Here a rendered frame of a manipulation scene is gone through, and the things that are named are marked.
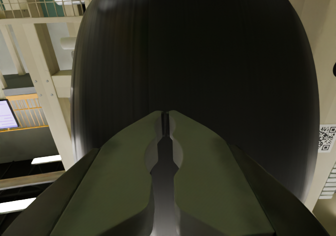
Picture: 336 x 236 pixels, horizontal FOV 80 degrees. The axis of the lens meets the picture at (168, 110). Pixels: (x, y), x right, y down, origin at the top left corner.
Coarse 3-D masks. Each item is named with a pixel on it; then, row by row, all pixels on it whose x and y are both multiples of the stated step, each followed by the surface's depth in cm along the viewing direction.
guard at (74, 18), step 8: (8, 0) 68; (72, 0) 68; (80, 0) 68; (88, 0) 68; (64, 8) 69; (72, 8) 69; (40, 16) 70; (48, 16) 70; (56, 16) 70; (64, 16) 69; (72, 16) 69; (80, 16) 69
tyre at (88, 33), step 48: (96, 0) 26; (144, 0) 23; (192, 0) 23; (240, 0) 23; (288, 0) 27; (96, 48) 22; (144, 48) 21; (192, 48) 21; (240, 48) 21; (288, 48) 21; (96, 96) 21; (144, 96) 20; (192, 96) 20; (240, 96) 20; (288, 96) 20; (96, 144) 21; (240, 144) 20; (288, 144) 20
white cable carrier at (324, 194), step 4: (332, 168) 49; (332, 172) 50; (328, 176) 51; (332, 176) 50; (328, 180) 51; (332, 180) 51; (324, 184) 52; (328, 184) 52; (332, 184) 52; (324, 188) 52; (328, 188) 52; (332, 188) 52; (324, 192) 53; (328, 192) 53; (332, 192) 53; (320, 196) 54; (324, 196) 54; (328, 196) 54
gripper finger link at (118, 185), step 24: (144, 120) 11; (120, 144) 9; (144, 144) 9; (96, 168) 8; (120, 168) 8; (144, 168) 8; (96, 192) 7; (120, 192) 7; (144, 192) 7; (72, 216) 6; (96, 216) 6; (120, 216) 6; (144, 216) 6
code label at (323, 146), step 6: (324, 126) 42; (330, 126) 42; (324, 132) 43; (330, 132) 43; (324, 138) 44; (330, 138) 44; (318, 144) 44; (324, 144) 44; (330, 144) 44; (318, 150) 45; (324, 150) 45
